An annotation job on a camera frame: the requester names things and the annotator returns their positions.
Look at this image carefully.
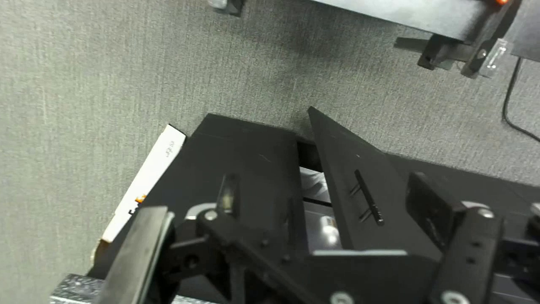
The white cardboard box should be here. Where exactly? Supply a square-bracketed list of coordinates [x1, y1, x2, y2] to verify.
[90, 124, 186, 255]

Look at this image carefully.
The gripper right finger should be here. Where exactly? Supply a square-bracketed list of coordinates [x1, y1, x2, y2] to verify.
[406, 171, 540, 304]

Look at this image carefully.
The silver can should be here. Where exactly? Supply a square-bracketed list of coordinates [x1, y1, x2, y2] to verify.
[319, 215, 341, 250]

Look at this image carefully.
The black cabinet door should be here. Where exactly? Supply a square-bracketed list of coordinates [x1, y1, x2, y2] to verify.
[307, 106, 442, 255]
[143, 113, 301, 254]

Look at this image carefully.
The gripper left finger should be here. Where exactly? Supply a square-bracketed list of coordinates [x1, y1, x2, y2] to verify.
[94, 172, 322, 304]

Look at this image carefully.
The black cabinet door handle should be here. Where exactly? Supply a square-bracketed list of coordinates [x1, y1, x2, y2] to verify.
[348, 169, 385, 226]

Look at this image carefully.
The black cabinet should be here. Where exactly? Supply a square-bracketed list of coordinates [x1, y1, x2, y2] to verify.
[86, 106, 540, 304]

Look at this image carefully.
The black cable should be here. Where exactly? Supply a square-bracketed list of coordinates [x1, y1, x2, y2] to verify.
[502, 57, 540, 143]

